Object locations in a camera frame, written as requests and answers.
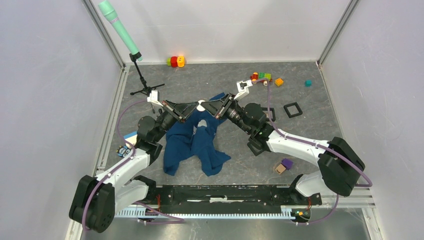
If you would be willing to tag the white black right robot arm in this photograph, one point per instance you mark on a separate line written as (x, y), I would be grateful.
(339, 167)

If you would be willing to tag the black square frame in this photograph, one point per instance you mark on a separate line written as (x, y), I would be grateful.
(256, 148)
(270, 115)
(293, 110)

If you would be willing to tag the tan wooden cube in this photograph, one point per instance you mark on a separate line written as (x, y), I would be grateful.
(280, 169)

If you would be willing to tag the mint green microphone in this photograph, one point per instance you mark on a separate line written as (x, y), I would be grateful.
(110, 14)

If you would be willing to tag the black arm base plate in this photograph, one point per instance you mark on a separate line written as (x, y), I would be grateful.
(227, 199)

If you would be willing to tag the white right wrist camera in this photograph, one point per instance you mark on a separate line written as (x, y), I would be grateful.
(243, 89)

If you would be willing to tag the teal small cube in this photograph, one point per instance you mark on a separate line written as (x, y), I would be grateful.
(308, 83)

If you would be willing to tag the blue white block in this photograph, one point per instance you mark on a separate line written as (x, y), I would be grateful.
(131, 137)

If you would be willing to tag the blue patterned toy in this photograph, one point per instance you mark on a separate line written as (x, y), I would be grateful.
(123, 151)

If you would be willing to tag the purple cube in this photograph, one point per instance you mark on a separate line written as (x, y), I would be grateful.
(287, 163)

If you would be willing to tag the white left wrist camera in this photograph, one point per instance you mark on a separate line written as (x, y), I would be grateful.
(154, 98)

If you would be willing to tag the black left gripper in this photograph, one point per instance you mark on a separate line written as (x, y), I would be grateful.
(169, 109)

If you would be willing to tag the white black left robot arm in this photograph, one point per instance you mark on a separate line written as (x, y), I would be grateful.
(99, 198)

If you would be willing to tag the colourful toy block train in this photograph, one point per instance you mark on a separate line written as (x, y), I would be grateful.
(261, 77)

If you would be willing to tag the black tripod microphone stand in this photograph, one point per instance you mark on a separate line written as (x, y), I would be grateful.
(146, 90)

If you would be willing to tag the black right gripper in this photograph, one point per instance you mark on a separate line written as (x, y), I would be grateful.
(220, 107)

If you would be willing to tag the blue Mickey Mouse t-shirt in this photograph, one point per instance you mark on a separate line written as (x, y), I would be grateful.
(195, 137)

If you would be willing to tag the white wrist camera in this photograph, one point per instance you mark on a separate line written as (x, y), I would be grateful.
(243, 89)
(154, 98)

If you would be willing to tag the red green orange toy blocks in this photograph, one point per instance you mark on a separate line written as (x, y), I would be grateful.
(176, 61)

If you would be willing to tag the orange toy brick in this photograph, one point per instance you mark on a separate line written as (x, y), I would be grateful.
(279, 82)

